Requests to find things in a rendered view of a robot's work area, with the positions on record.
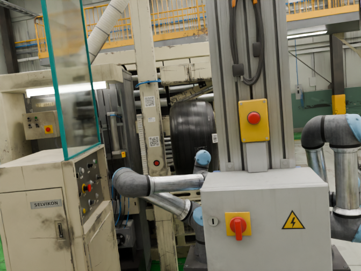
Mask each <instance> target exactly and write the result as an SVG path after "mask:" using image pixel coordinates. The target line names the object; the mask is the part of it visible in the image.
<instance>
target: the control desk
mask: <svg viewBox="0 0 361 271"><path fill-rule="evenodd" d="M0 235H1V241H2V247H3V253H4V259H5V265H6V271H121V269H120V261H119V253H118V245H117V237H116V232H115V224H114V216H113V208H112V201H111V191H110V183H109V175H108V170H107V162H106V154H105V146H104V144H100V145H98V146H96V147H94V148H92V149H90V150H88V151H86V152H84V153H82V154H80V155H78V156H76V157H74V158H72V159H70V160H66V161H65V160H64V156H63V149H62V148H60V149H49V150H44V151H40V152H37V153H34V154H31V155H28V156H25V157H23V158H20V159H17V160H13V161H10V162H7V163H4V164H2V165H0Z"/></svg>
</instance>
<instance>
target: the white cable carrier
mask: <svg viewBox="0 0 361 271"><path fill-rule="evenodd" d="M137 120H138V127H139V128H138V129H139V138H140V148H141V155H142V156H141V157H142V164H143V170H144V171H143V172H144V173H143V174H144V175H149V169H148V163H147V162H148V161H147V155H146V154H147V152H146V144H145V136H144V129H143V123H142V122H143V121H142V117H140V118H138V119H137Z"/></svg>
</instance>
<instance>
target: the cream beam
mask: <svg viewBox="0 0 361 271"><path fill-rule="evenodd" d="M160 76H161V81H162V82H161V85H165V84H170V85H179V84H189V83H198V82H199V81H212V72H211V61H204V62H195V63H185V64H179V65H169V66H160Z"/></svg>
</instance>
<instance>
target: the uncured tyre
mask: <svg viewBox="0 0 361 271"><path fill-rule="evenodd" d="M169 125H170V139H171V149H172V158H173V162H174V168H175V172H176V175H189V174H193V170H194V164H195V160H194V157H195V156H196V152H195V148H196V147H206V146H207V151H208V152H209V154H210V155H211V160H210V163H209V167H208V172H210V173H212V172H213V171H217V170H218V168H219V150H218V143H217V142H215V143H213V141H212V134H215V133H217V131H216V123H215V118H214V113H213V109H212V106H211V104H210V103H209V102H208V101H206V100H204V99H195V100H189V101H179V102H176V103H174V104H173V105H172V107H171V108H170V113H169Z"/></svg>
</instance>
